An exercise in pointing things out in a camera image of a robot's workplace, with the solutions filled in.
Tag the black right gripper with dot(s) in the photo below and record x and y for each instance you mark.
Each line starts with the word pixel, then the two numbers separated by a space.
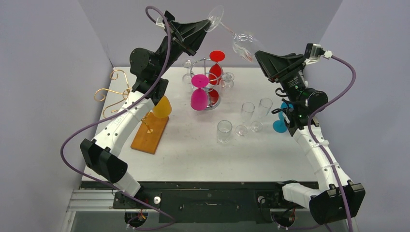
pixel 285 72

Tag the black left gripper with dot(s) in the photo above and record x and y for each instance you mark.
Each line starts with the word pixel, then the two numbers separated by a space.
pixel 188 37

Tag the clear glass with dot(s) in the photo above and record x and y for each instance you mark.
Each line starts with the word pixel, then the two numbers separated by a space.
pixel 227 80
pixel 264 108

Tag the clear glass back gold rack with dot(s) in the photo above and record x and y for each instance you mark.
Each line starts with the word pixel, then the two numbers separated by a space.
pixel 244 43

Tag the clear champagne flute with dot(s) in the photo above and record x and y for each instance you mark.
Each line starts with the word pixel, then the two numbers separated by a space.
pixel 246 114

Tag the blue wine glass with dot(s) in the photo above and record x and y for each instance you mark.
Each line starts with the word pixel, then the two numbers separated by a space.
pixel 279 125

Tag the pink wine glass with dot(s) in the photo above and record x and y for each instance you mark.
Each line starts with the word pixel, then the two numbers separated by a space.
pixel 198 100

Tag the yellow wine glass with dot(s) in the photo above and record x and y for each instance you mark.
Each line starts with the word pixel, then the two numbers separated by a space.
pixel 163 109

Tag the clear etched goblet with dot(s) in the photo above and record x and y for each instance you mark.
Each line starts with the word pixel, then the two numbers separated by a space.
pixel 224 130

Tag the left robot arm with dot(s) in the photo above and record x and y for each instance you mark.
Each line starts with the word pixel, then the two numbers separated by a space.
pixel 101 153

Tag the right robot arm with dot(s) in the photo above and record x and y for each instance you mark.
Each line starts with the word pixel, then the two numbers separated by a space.
pixel 337 197

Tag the clear glass back left silver rack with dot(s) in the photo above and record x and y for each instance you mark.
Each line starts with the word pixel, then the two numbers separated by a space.
pixel 186 78

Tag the red wine glass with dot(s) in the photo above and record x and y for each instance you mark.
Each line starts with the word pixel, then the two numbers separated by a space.
pixel 214 76

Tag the gold rack with wooden base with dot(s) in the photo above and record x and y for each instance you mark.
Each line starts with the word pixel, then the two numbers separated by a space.
pixel 118 133

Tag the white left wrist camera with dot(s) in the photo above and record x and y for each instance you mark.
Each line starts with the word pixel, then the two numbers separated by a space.
pixel 160 21

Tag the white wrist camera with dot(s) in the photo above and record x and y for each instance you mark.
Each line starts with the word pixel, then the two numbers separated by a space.
pixel 314 52
pixel 160 21

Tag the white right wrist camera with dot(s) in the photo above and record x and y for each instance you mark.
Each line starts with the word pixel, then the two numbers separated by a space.
pixel 314 52

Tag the silver wire glass rack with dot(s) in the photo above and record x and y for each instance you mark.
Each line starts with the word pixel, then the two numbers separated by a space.
pixel 208 63

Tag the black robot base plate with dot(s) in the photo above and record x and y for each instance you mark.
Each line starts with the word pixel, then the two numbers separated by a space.
pixel 201 202

